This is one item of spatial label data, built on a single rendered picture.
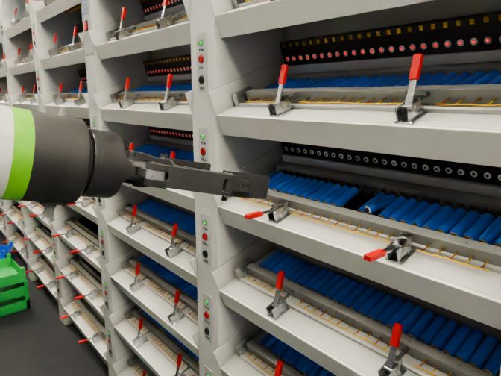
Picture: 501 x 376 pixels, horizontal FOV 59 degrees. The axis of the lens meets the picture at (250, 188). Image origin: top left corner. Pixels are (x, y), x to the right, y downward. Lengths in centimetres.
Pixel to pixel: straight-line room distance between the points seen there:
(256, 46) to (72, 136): 63
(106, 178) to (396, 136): 39
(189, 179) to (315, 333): 48
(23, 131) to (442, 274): 53
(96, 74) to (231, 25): 75
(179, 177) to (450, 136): 34
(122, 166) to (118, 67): 114
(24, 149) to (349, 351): 61
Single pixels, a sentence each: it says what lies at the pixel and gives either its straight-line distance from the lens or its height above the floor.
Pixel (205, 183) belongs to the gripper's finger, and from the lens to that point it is 48.
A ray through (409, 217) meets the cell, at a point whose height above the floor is 95.
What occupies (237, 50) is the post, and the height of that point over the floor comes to 124.
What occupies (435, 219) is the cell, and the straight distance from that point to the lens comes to 73.
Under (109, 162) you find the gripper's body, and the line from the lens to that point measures 49.
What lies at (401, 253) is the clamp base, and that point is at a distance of 67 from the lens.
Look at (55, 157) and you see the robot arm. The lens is 46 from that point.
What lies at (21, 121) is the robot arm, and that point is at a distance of 47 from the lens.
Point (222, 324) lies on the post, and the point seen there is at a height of 61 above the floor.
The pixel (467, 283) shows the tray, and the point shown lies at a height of 91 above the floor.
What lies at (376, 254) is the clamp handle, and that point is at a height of 93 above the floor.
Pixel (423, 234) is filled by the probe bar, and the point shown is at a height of 94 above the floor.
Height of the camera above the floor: 114
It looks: 12 degrees down
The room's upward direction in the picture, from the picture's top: straight up
